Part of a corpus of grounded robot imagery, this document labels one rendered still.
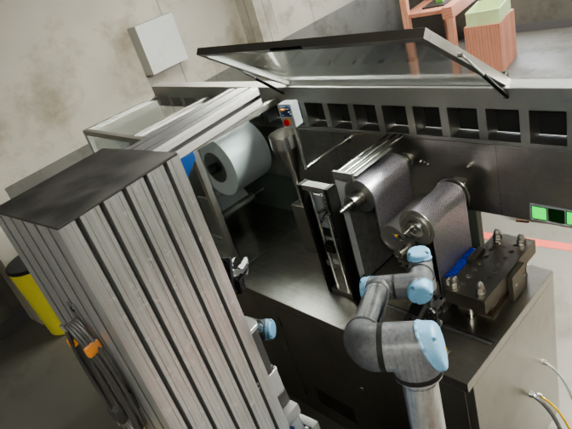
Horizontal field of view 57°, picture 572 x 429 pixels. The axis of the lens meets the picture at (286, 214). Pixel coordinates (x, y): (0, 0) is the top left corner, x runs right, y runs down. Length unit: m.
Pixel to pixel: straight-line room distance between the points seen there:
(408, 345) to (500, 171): 1.01
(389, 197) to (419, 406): 0.99
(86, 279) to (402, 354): 0.72
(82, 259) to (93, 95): 4.48
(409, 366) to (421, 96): 1.17
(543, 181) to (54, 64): 4.16
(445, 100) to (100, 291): 1.52
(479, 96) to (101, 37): 4.04
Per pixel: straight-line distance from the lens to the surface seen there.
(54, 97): 5.13
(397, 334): 1.26
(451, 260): 2.12
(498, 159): 2.08
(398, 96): 2.19
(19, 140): 5.00
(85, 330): 1.03
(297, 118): 2.17
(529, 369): 2.36
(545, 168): 2.02
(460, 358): 1.96
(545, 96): 1.91
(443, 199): 2.03
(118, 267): 0.91
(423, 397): 1.34
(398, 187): 2.16
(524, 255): 2.19
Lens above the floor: 2.31
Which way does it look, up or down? 28 degrees down
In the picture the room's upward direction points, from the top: 18 degrees counter-clockwise
